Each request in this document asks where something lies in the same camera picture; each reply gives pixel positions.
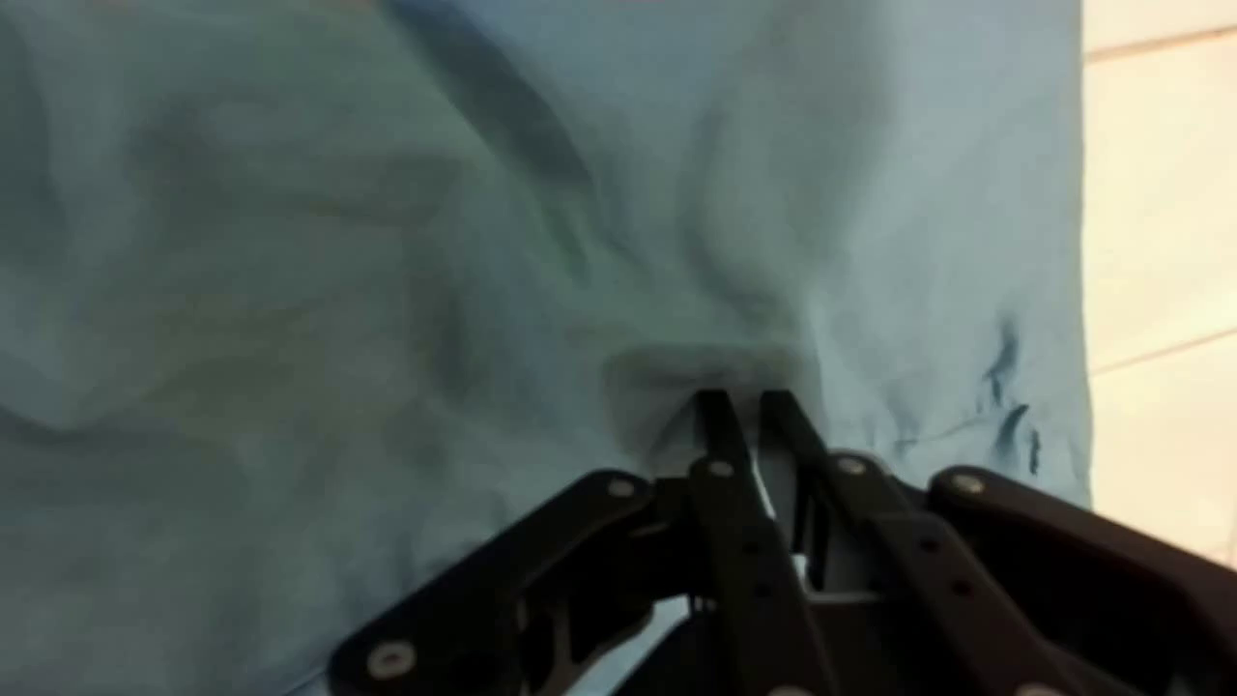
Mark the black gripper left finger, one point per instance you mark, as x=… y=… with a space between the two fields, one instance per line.
x=739 y=555

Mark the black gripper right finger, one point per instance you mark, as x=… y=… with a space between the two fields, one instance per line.
x=979 y=566

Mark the blue towel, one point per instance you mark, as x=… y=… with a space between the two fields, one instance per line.
x=386 y=258

